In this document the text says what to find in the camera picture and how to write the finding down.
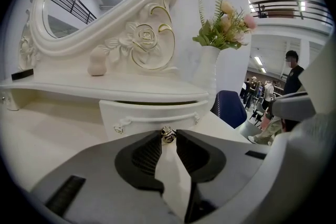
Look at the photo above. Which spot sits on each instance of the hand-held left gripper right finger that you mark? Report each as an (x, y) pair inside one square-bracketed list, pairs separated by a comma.
[(223, 162)]

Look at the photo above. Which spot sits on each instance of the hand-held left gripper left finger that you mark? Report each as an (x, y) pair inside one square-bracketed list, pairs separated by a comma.
[(105, 178)]

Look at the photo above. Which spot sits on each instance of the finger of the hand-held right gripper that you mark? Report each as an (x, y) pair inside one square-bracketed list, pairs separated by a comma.
[(296, 107), (296, 165)]

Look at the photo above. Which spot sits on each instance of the white ornate dressing table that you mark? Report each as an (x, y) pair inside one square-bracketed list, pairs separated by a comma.
[(52, 126)]

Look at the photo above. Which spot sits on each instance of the small white drawer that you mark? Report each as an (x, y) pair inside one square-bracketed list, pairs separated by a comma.
[(147, 112), (11, 99)]

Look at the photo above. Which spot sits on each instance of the orange chair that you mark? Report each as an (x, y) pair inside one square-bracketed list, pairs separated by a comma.
[(266, 121)]

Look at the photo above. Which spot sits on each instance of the dark blue chair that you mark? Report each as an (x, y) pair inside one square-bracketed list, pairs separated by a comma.
[(231, 107)]

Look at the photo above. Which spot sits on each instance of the white ribbed vase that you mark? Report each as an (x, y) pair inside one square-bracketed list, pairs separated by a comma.
[(208, 70)]

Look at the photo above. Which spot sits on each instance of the black balcony railing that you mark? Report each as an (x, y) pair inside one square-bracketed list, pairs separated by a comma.
[(288, 9)]

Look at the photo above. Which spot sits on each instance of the pink flower bouquet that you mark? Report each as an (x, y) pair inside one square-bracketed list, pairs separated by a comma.
[(225, 26)]

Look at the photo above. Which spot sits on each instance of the small black box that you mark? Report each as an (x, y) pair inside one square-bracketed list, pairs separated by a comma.
[(22, 74)]

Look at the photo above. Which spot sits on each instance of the oval mirror white carved frame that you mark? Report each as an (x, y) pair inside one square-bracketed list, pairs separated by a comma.
[(78, 42)]

